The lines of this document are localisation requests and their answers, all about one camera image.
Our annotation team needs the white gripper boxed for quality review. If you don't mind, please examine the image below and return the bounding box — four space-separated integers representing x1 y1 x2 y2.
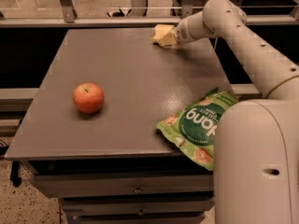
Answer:
158 12 215 47

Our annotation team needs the yellow sponge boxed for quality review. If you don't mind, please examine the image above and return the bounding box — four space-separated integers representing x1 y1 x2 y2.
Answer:
152 24 177 47

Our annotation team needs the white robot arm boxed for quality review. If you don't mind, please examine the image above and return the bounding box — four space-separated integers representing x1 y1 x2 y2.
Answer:
153 0 299 224

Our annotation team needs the green rice chip bag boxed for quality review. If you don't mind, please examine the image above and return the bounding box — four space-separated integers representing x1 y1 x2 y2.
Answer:
156 88 238 171

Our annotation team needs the red apple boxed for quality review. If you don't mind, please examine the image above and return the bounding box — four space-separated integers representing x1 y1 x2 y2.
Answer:
72 82 104 114

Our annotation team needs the grey drawer cabinet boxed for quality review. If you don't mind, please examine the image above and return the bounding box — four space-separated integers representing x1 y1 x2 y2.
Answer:
7 28 230 224

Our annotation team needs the metal rail frame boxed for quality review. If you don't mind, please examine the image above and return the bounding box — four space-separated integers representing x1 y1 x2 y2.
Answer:
0 0 299 28

